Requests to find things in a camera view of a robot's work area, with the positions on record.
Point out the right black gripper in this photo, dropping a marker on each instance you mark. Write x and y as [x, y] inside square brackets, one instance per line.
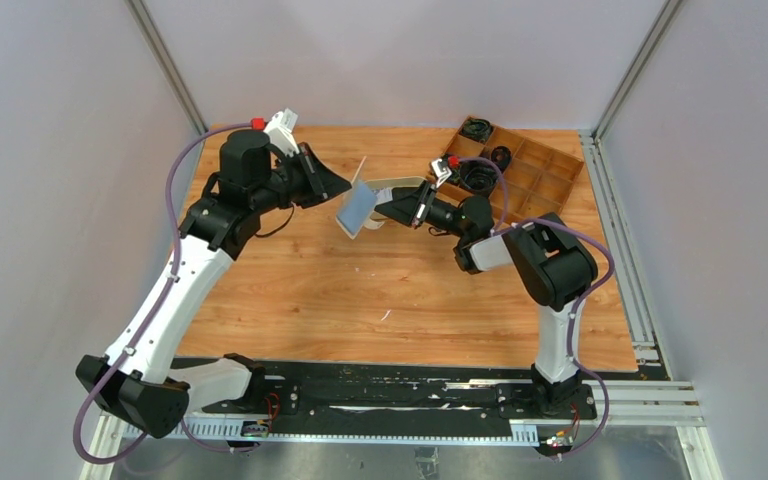
[412, 209]

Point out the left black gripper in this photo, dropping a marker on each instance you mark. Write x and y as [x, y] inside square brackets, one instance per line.
[328, 183]

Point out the beige card holder wallet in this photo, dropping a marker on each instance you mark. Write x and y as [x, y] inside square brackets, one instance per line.
[358, 205]

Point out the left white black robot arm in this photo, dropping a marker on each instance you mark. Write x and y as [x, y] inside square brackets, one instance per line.
[134, 380]

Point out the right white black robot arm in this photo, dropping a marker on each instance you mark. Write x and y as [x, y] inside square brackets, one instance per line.
[554, 267]

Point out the white card in tray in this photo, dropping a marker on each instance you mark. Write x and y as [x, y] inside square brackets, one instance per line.
[384, 195]

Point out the beige oval tray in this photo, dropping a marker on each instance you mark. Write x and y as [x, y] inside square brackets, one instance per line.
[399, 185]

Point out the wooden compartment organizer box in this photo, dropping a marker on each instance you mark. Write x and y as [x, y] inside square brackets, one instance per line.
[520, 176]

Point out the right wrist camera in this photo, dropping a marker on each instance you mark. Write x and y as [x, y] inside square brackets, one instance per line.
[443, 169]

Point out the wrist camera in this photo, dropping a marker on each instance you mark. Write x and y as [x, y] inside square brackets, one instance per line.
[443, 169]
[280, 131]

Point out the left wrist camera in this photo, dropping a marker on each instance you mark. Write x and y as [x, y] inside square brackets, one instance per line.
[280, 131]

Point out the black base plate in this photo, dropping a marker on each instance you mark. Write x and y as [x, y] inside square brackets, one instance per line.
[407, 401]

